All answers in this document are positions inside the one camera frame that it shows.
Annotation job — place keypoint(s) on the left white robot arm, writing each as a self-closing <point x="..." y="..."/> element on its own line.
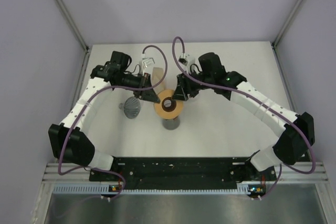
<point x="69" y="141"/>

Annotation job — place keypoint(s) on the ribbed grey glass dripper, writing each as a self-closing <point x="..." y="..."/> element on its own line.
<point x="131" y="107"/>

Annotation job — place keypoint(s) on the grey glass carafe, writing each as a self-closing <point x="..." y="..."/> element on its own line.
<point x="171" y="124"/>

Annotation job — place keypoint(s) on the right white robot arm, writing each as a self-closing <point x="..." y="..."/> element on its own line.
<point x="295" y="131"/>

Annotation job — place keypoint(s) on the aluminium frame post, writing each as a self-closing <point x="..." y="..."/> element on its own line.
<point x="288" y="22"/>
<point x="71" y="24"/>

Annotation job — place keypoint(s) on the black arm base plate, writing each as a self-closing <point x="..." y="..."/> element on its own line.
<point x="183" y="170"/>

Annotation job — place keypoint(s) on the left aluminium frame post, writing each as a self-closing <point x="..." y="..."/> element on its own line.
<point x="71" y="24"/>

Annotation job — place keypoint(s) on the orange coffee filter box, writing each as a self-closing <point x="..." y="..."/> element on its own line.
<point x="156" y="76"/>

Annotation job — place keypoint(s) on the right aluminium frame post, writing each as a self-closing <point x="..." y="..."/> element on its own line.
<point x="288" y="22"/>

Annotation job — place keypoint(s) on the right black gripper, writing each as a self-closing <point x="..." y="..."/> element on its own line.
<point x="187" y="83"/>

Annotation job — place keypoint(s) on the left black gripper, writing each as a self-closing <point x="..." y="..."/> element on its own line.
<point x="148" y="94"/>

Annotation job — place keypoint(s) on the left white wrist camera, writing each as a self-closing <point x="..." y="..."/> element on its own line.
<point x="145" y="62"/>

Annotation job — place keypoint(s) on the wooden dripper ring stand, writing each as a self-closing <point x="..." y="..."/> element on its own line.
<point x="168" y="108"/>

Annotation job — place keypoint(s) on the grey slotted cable duct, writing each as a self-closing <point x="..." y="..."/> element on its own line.
<point x="112" y="188"/>

